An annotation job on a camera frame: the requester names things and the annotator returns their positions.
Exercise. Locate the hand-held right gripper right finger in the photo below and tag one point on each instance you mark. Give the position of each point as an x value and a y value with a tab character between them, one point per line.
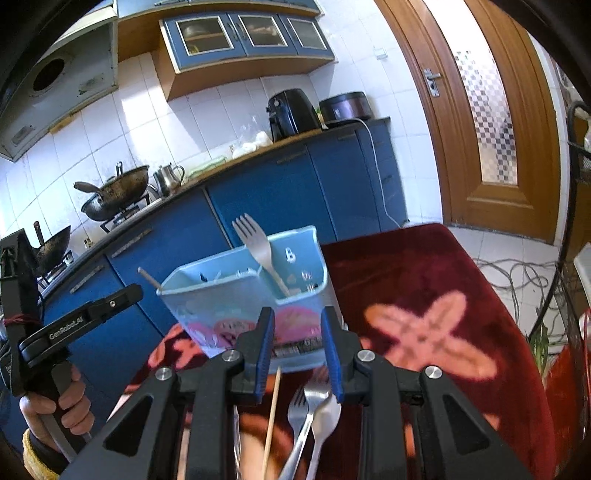
332	353

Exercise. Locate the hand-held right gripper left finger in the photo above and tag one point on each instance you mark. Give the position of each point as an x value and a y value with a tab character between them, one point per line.
267	344

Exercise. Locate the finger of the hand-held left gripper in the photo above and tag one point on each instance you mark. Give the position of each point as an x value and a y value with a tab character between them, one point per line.
117	300

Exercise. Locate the light blue utensil holder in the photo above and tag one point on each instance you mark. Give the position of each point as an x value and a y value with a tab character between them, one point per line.
221	295

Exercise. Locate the metal spoon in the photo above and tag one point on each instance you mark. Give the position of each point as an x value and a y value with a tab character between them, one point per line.
325	422

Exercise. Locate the wooden chopstick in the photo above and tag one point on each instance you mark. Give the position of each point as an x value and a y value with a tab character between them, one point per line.
148	279
272	415

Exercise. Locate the person's left forearm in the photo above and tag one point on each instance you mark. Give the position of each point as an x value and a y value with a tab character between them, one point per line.
39	454

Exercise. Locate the person's left hand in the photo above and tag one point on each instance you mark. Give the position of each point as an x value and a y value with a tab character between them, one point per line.
69	408

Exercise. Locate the small dark wok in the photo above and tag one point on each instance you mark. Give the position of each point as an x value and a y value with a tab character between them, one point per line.
51	249

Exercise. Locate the beige fork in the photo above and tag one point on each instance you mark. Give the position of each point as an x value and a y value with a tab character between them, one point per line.
257	247

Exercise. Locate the large dark wok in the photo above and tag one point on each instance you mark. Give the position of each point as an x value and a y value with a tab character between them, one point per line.
117	189

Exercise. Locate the metal spatula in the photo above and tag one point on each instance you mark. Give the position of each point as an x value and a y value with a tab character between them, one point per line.
85	187

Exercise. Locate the red flower print blanket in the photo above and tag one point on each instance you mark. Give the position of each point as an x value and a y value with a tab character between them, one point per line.
415	267

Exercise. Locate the metal kettle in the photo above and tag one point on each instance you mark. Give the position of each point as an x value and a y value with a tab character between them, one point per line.
168	180

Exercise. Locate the blue kitchen base cabinets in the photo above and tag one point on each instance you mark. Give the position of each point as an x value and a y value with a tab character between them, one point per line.
258	184

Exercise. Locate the clear plastic bag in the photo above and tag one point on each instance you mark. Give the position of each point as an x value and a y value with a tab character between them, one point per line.
251	141

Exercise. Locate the range hood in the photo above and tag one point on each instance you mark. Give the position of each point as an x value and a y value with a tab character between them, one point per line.
60	92

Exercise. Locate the black air fryer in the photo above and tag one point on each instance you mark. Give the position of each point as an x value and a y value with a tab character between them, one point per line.
291	115

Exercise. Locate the dark rice cooker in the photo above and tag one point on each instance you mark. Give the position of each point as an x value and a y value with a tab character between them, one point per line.
346	108

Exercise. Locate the wooden door with glass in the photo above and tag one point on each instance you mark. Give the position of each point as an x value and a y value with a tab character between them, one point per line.
466	138

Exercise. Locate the blue wall cabinet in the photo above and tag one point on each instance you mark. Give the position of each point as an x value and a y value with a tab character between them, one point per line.
249	37

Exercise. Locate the wall socket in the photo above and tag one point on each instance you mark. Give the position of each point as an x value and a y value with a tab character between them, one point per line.
380	52

